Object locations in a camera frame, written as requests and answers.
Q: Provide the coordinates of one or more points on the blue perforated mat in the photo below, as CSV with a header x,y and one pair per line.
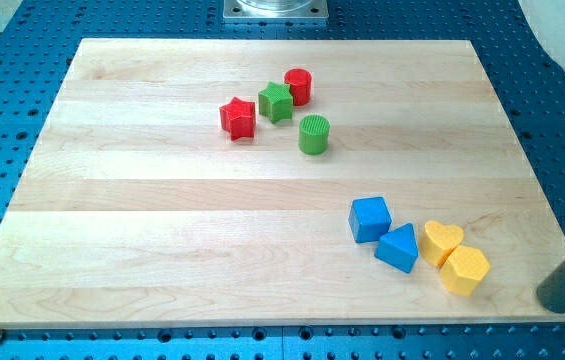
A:
x,y
39,38

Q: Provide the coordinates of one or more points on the green cylinder block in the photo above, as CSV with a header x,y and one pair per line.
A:
x,y
313,134

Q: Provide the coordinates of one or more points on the blue triangle block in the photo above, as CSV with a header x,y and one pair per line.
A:
x,y
398,248

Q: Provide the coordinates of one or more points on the yellow hexagon block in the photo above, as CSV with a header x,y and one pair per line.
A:
x,y
464,270

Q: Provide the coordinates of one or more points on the red star block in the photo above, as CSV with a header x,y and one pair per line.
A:
x,y
238,119

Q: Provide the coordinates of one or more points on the red cylinder block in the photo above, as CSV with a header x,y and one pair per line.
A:
x,y
300,83

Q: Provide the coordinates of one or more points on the green star block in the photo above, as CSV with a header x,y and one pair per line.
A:
x,y
275,102

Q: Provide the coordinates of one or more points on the wooden board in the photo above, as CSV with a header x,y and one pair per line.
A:
x,y
136,209

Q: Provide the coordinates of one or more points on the blue cube block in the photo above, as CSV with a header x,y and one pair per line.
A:
x,y
369,219

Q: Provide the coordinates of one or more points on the yellow heart block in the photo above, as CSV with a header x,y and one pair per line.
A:
x,y
438,241

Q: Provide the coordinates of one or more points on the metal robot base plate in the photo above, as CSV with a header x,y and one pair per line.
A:
x,y
262,10

